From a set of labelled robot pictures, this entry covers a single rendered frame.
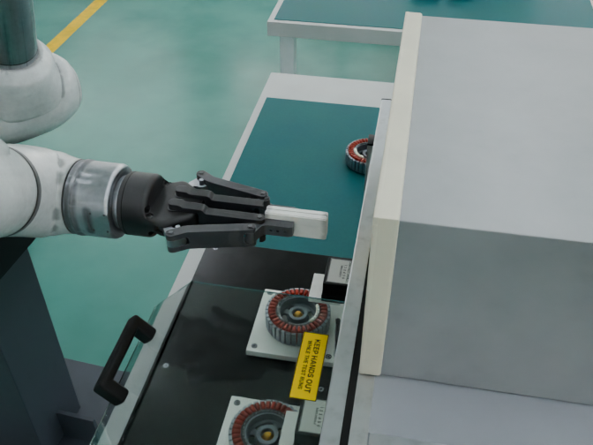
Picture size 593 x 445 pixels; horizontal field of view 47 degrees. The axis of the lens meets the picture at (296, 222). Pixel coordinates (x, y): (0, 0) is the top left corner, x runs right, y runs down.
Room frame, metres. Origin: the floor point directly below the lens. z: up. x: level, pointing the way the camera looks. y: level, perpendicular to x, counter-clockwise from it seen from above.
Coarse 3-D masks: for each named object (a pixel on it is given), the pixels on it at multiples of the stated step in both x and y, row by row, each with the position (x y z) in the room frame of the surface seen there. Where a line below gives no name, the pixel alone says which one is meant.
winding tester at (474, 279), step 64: (448, 64) 0.72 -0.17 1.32; (512, 64) 0.72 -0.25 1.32; (576, 64) 0.72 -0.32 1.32; (448, 128) 0.58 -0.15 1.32; (512, 128) 0.58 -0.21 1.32; (576, 128) 0.58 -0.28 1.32; (384, 192) 0.47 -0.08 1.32; (448, 192) 0.48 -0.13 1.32; (512, 192) 0.48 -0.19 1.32; (576, 192) 0.48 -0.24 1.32; (384, 256) 0.44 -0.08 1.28; (448, 256) 0.43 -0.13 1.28; (512, 256) 0.42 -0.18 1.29; (576, 256) 0.41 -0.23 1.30; (384, 320) 0.44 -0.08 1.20; (448, 320) 0.43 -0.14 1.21; (512, 320) 0.42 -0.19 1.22; (576, 320) 0.41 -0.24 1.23; (512, 384) 0.41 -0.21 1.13; (576, 384) 0.40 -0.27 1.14
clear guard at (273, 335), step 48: (192, 288) 0.61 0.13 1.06; (240, 288) 0.61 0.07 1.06; (192, 336) 0.53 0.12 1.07; (240, 336) 0.53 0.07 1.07; (288, 336) 0.53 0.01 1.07; (336, 336) 0.53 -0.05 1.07; (144, 384) 0.47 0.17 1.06; (192, 384) 0.46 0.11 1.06; (240, 384) 0.46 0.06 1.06; (288, 384) 0.46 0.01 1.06; (96, 432) 0.44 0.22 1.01; (144, 432) 0.40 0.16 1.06; (192, 432) 0.40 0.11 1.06; (240, 432) 0.40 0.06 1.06; (288, 432) 0.40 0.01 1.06
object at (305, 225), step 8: (272, 216) 0.60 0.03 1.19; (280, 216) 0.60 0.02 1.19; (288, 216) 0.59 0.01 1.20; (296, 216) 0.59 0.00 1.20; (304, 216) 0.59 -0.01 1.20; (312, 216) 0.59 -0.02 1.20; (320, 216) 0.59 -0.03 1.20; (296, 224) 0.59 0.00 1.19; (304, 224) 0.59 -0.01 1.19; (312, 224) 0.59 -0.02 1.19; (320, 224) 0.59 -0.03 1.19; (296, 232) 0.59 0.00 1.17; (304, 232) 0.59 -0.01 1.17; (312, 232) 0.59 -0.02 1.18; (320, 232) 0.59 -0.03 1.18
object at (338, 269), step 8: (328, 264) 0.81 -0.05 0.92; (336, 264) 0.81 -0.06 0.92; (344, 264) 0.81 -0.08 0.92; (328, 272) 0.79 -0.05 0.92; (336, 272) 0.79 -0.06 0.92; (344, 272) 0.79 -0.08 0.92; (312, 280) 0.82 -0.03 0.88; (320, 280) 0.82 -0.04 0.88; (328, 280) 0.77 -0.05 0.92; (336, 280) 0.77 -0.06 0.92; (344, 280) 0.77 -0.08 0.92; (312, 288) 0.80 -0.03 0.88; (320, 288) 0.80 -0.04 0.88; (328, 288) 0.77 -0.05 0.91; (336, 288) 0.76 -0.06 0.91; (344, 288) 0.76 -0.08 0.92; (312, 296) 0.78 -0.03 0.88; (320, 296) 0.78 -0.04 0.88; (328, 296) 0.76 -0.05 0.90; (336, 296) 0.76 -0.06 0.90; (344, 296) 0.76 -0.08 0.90
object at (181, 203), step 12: (180, 204) 0.61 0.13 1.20; (192, 204) 0.61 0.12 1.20; (204, 204) 0.61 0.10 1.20; (204, 216) 0.60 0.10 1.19; (216, 216) 0.60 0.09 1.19; (228, 216) 0.59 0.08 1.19; (240, 216) 0.59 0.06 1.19; (252, 216) 0.59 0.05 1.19; (264, 216) 0.59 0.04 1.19; (264, 240) 0.59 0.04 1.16
